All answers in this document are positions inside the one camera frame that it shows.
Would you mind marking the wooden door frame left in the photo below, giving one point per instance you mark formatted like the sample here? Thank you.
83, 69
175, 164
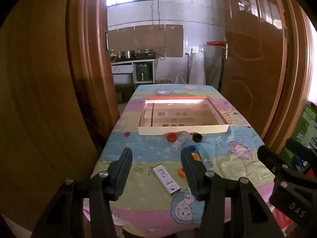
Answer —
90, 67

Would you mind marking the cardboard sheet on wall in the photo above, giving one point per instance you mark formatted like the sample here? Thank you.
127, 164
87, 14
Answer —
166, 40

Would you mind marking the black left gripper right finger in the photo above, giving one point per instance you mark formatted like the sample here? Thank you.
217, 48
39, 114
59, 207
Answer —
195, 175

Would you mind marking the blue bottle cap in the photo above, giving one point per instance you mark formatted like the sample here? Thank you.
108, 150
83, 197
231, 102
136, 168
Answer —
192, 148

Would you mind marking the plain orange bottle cap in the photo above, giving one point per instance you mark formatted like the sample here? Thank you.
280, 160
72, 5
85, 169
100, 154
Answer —
196, 156

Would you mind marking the white kitchen counter cabinet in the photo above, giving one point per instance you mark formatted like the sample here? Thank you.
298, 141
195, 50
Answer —
125, 72

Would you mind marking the shallow cardboard tray box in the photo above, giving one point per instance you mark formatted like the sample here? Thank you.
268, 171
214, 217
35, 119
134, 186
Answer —
162, 115

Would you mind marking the dark green air fryer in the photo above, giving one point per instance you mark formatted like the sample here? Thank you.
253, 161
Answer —
142, 72

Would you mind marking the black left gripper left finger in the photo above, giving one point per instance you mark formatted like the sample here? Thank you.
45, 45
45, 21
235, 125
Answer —
118, 172

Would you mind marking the red bottle cap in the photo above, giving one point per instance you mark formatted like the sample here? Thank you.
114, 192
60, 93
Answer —
171, 137

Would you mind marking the brown wooden door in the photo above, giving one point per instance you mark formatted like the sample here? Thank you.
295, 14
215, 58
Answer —
255, 66

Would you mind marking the steel cooking pot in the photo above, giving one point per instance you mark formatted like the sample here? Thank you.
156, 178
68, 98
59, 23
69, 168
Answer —
129, 55

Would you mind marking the rolled clear plastic sheet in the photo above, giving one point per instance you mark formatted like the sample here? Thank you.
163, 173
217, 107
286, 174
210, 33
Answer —
205, 67

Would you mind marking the light blue slim box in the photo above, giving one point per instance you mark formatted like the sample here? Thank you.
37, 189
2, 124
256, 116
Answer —
203, 154

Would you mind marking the white plastic bag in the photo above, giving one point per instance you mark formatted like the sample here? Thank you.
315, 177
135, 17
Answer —
179, 79

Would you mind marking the black bottle cap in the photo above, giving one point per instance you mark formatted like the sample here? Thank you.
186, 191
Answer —
197, 137

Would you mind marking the black gas stove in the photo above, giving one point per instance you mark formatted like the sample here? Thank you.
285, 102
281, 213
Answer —
145, 54

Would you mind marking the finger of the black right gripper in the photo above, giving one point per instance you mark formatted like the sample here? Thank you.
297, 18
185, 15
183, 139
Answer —
272, 161

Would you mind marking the white Hello Kitty box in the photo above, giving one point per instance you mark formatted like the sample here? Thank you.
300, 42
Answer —
166, 179

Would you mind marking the orange cap with label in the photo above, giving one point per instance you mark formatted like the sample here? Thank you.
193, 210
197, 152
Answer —
181, 173

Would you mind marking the green cardboard carton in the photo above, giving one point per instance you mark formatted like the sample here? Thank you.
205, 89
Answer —
305, 132

